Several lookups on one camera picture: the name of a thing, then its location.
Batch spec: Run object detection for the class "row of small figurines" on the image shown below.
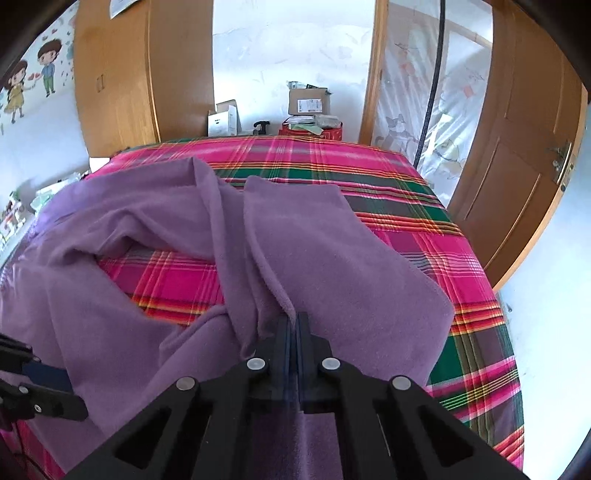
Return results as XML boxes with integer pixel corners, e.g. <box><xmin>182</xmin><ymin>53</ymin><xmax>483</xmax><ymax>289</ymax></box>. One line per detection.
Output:
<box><xmin>0</xmin><ymin>189</ymin><xmax>35</xmax><ymax>250</ymax></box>

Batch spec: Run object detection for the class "purple fleece sweater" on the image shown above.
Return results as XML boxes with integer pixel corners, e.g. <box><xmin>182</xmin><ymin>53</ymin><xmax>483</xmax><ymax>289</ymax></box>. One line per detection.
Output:
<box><xmin>0</xmin><ymin>157</ymin><xmax>455</xmax><ymax>480</ymax></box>

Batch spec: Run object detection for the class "cartoon couple wall sticker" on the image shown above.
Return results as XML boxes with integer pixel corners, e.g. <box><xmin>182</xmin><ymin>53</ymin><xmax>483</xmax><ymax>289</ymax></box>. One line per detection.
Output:
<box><xmin>0</xmin><ymin>28</ymin><xmax>75</xmax><ymax>125</ymax></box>

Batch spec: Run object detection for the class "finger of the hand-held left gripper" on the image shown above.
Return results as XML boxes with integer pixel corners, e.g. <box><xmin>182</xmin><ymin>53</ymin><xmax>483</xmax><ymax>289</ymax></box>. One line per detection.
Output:
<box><xmin>0</xmin><ymin>335</ymin><xmax>72</xmax><ymax>391</ymax></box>
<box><xmin>0</xmin><ymin>383</ymin><xmax>88</xmax><ymax>421</ymax></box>

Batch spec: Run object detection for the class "wooden door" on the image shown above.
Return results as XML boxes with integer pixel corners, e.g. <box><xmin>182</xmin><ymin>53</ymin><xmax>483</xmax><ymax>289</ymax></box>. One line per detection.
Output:
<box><xmin>448</xmin><ymin>0</ymin><xmax>589</xmax><ymax>291</ymax></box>

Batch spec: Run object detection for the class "black pole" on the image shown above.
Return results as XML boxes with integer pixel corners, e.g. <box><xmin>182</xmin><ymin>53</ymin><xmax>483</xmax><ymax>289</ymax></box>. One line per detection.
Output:
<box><xmin>413</xmin><ymin>0</ymin><xmax>448</xmax><ymax>169</ymax></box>

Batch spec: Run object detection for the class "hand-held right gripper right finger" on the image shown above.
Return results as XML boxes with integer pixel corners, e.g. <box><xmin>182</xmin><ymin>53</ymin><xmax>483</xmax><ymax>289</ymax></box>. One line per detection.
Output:
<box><xmin>295</xmin><ymin>312</ymin><xmax>527</xmax><ymax>480</ymax></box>

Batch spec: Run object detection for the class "green tissue pack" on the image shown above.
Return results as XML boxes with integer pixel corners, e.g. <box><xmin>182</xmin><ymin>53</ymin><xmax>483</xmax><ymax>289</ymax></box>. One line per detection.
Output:
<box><xmin>32</xmin><ymin>185</ymin><xmax>65</xmax><ymax>213</ymax></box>

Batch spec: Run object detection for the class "cardboard box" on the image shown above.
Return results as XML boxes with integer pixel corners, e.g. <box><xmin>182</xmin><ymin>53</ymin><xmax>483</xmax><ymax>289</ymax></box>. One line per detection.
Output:
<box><xmin>288</xmin><ymin>88</ymin><xmax>333</xmax><ymax>116</ymax></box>

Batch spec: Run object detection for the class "red box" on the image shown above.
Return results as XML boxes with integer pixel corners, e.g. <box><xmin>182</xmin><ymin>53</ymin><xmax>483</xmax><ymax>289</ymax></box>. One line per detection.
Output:
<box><xmin>281</xmin><ymin>121</ymin><xmax>343</xmax><ymax>143</ymax></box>

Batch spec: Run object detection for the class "metal door handle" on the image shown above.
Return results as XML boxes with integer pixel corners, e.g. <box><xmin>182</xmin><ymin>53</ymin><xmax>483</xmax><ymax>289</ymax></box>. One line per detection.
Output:
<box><xmin>545</xmin><ymin>141</ymin><xmax>573</xmax><ymax>192</ymax></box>

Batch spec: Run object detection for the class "clear plastic door curtain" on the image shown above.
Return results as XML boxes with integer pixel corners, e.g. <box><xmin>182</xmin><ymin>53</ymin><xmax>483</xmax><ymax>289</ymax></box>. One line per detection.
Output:
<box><xmin>369</xmin><ymin>0</ymin><xmax>495</xmax><ymax>208</ymax></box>

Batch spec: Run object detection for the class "white open box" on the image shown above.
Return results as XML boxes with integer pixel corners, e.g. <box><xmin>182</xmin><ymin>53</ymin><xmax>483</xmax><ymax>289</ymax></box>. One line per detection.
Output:
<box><xmin>207</xmin><ymin>100</ymin><xmax>242</xmax><ymax>138</ymax></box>

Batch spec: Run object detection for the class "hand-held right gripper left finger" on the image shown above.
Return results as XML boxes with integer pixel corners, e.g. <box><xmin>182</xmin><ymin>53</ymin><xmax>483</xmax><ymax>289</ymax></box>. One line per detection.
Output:
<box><xmin>65</xmin><ymin>314</ymin><xmax>296</xmax><ymax>480</ymax></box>

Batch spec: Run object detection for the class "wooden wardrobe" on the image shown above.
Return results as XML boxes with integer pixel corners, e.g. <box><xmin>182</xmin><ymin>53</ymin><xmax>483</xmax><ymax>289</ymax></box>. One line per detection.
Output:
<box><xmin>74</xmin><ymin>0</ymin><xmax>215</xmax><ymax>160</ymax></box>

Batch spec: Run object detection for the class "pink plaid bed sheet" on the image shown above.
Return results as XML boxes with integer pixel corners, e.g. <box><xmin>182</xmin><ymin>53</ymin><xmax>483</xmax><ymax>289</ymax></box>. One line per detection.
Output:
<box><xmin>0</xmin><ymin>136</ymin><xmax>525</xmax><ymax>480</ymax></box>

